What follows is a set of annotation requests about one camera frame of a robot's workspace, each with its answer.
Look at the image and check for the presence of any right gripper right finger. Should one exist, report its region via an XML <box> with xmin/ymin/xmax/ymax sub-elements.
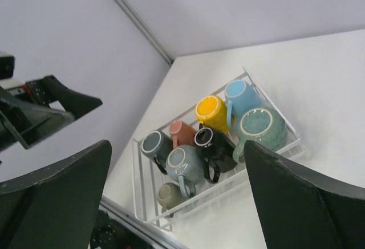
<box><xmin>244</xmin><ymin>140</ymin><xmax>364</xmax><ymax>248</ymax></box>

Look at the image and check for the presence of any yellow enamel mug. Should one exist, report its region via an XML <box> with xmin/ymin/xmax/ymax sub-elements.
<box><xmin>195</xmin><ymin>95</ymin><xmax>230</xmax><ymax>133</ymax></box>

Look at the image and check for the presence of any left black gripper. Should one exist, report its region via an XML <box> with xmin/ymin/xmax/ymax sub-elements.
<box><xmin>1</xmin><ymin>75</ymin><xmax>103</xmax><ymax>151</ymax></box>

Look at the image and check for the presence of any dark green cup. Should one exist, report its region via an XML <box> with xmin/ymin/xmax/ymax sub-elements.
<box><xmin>140</xmin><ymin>130</ymin><xmax>173</xmax><ymax>175</ymax></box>

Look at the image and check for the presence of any light blue mug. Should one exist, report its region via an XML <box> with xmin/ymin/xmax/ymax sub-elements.
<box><xmin>224</xmin><ymin>79</ymin><xmax>262</xmax><ymax>130</ymax></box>

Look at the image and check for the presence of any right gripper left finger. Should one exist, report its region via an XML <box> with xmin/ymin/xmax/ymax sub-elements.
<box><xmin>1</xmin><ymin>140</ymin><xmax>112</xmax><ymax>248</ymax></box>

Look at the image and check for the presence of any dark grey glazed mug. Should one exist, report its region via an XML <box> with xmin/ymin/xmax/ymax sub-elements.
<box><xmin>166</xmin><ymin>145</ymin><xmax>205</xmax><ymax>198</ymax></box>

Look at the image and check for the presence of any olive beige small mug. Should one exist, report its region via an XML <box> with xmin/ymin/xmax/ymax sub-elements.
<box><xmin>157</xmin><ymin>182</ymin><xmax>186</xmax><ymax>213</ymax></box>

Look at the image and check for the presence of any teal speckled ceramic mug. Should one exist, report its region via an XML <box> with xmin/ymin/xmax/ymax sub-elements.
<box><xmin>233</xmin><ymin>107</ymin><xmax>288</xmax><ymax>164</ymax></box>

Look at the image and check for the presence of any black mug white interior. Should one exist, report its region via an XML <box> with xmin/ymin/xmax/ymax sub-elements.
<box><xmin>194</xmin><ymin>124</ymin><xmax>237</xmax><ymax>184</ymax></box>

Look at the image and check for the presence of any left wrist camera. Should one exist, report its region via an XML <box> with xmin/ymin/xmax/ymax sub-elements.
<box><xmin>0</xmin><ymin>51</ymin><xmax>23</xmax><ymax>89</ymax></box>

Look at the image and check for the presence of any pink coral mug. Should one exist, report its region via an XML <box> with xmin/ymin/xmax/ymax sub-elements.
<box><xmin>169</xmin><ymin>120</ymin><xmax>197</xmax><ymax>149</ymax></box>

